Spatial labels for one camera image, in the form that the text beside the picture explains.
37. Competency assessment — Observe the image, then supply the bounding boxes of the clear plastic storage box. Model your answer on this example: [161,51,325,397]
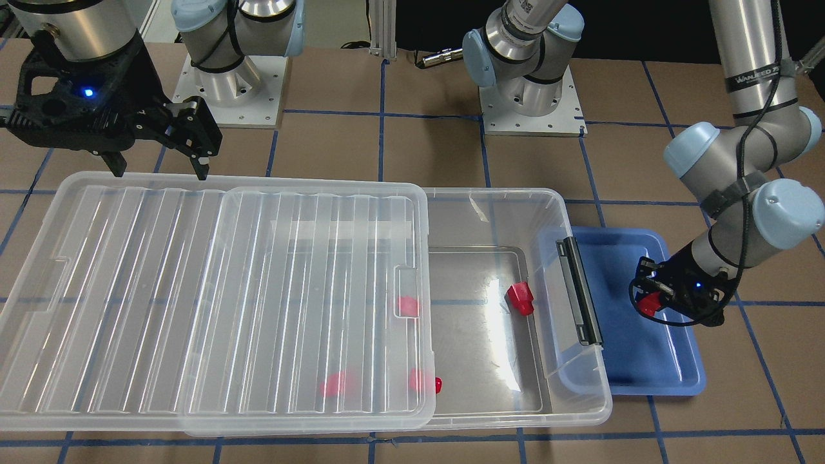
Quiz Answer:
[361,187,613,430]

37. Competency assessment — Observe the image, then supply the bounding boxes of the red block under lid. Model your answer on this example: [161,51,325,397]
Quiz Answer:
[396,296,420,319]

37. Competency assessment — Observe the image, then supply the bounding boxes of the red block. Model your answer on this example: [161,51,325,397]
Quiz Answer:
[319,369,361,398]
[409,368,443,394]
[637,291,664,319]
[396,296,420,319]
[506,281,534,317]

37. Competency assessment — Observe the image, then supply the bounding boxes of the red block front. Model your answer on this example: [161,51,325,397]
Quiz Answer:
[319,369,361,398]
[409,368,443,394]

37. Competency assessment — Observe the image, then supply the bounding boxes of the clear plastic box lid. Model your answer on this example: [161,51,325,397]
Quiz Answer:
[1,171,422,436]

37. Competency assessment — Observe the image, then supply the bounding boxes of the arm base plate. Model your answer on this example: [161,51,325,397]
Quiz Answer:
[478,68,588,137]
[173,56,291,130]

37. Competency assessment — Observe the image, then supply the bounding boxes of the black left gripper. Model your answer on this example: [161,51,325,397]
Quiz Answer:
[632,251,741,326]

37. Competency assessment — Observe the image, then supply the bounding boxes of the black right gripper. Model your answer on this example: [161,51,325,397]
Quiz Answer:
[2,30,223,181]

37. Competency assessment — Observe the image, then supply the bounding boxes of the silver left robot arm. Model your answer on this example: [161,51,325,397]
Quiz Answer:
[461,1,823,327]

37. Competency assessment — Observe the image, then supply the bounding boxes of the blue plastic tray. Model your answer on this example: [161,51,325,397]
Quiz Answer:
[572,226,706,396]

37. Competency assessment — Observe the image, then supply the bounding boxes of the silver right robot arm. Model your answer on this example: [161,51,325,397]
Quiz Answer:
[2,1,584,181]

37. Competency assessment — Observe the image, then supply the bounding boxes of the black box latch handle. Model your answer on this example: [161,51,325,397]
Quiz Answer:
[556,236,603,346]

